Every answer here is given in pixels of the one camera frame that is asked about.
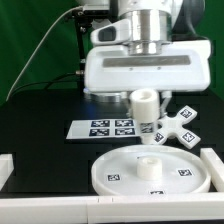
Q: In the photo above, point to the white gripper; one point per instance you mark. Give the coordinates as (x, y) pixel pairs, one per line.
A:
(182, 66)

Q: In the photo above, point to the white round table top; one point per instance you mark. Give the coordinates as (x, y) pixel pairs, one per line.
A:
(149, 169)

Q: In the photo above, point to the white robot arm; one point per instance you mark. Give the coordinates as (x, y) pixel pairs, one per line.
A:
(145, 50)

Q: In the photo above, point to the white cross-shaped table base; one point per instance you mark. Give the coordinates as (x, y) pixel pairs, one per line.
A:
(173, 127)

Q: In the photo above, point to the white fiducial marker sheet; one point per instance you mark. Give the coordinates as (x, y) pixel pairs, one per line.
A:
(104, 128)

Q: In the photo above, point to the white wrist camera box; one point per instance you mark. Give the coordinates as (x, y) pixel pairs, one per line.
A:
(115, 33)

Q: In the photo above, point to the white right border rail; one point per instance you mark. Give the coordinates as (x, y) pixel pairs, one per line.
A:
(215, 166)

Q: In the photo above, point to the white border rail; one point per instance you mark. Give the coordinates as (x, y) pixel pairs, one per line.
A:
(215, 166)
(112, 209)
(6, 168)

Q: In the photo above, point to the white front border rail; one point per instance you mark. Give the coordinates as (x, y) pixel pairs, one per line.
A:
(112, 209)

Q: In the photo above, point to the white left border rail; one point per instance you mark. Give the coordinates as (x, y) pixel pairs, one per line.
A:
(6, 168)

